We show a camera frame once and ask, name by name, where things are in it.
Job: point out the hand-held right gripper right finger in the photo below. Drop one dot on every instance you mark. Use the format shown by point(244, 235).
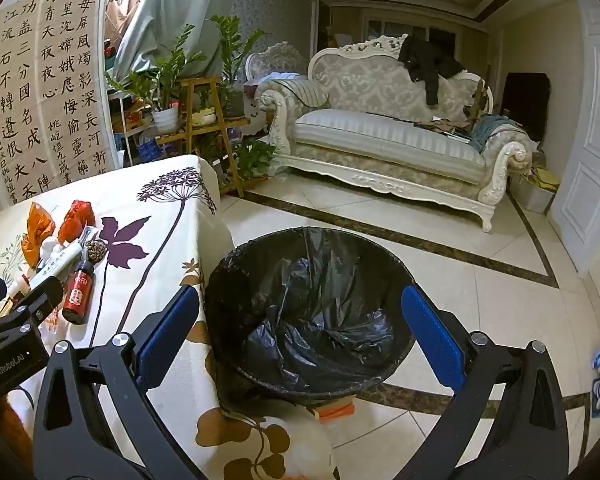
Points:
point(432, 332)

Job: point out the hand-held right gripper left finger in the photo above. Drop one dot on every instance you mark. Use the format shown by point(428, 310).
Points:
point(167, 332)

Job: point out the white bottle with red cap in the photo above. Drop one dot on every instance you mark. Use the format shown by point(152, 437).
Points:
point(17, 290)

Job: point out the white tube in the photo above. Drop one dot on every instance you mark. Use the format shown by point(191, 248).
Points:
point(57, 262)

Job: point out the red wrapper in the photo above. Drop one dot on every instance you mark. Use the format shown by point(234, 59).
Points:
point(76, 220)

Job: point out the trash bin with black bag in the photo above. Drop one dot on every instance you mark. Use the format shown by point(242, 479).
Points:
point(305, 310)

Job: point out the small red bottle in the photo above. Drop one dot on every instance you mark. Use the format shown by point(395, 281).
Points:
point(77, 295)

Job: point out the orange crumpled wrapper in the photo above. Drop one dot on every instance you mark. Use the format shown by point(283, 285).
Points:
point(37, 230)

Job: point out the speckled brown packet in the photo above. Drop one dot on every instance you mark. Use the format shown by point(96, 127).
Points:
point(96, 251)

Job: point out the orange flat item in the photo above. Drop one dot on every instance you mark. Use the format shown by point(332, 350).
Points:
point(336, 410)

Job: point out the white plastic bag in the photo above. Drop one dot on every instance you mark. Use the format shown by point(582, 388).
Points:
point(300, 440)

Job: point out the grey box with yellow contents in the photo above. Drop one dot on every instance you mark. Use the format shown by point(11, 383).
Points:
point(537, 192)

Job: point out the blue crate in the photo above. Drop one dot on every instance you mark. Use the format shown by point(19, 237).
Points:
point(149, 150)

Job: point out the white metal rack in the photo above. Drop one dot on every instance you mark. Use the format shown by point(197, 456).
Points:
point(122, 125)

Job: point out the low green pothos plant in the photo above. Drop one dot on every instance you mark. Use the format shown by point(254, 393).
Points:
point(255, 160)

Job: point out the ornate white sofa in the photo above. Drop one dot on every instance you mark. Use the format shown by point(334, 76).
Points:
point(380, 140)

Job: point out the brown cardboard pieces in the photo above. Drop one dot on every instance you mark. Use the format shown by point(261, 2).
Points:
point(445, 127)

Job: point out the teal blanket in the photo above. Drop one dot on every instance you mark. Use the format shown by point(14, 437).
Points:
point(492, 132)

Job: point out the leafy plant in white pot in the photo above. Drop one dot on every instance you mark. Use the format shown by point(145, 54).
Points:
point(166, 119)

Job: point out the small yellow pot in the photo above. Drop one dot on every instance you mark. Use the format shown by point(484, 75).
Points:
point(203, 117)

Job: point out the white panel door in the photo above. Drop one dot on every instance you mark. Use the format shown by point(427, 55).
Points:
point(590, 160)

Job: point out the tall plant in dark pot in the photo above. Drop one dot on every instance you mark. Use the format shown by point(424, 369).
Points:
point(235, 102)

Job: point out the dark cabinet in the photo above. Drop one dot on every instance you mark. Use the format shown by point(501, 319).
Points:
point(526, 105)

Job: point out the wooden plant stand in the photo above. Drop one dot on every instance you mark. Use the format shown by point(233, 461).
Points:
point(200, 85)

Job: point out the black jacket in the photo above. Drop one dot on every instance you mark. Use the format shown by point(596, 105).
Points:
point(425, 60)

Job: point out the ornate white armchair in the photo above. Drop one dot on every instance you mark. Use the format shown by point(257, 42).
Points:
point(275, 57)

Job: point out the grey-green curtain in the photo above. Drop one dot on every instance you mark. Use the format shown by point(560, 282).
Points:
point(180, 10)

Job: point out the calligraphy wall hanging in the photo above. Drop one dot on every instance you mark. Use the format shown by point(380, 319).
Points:
point(55, 85)

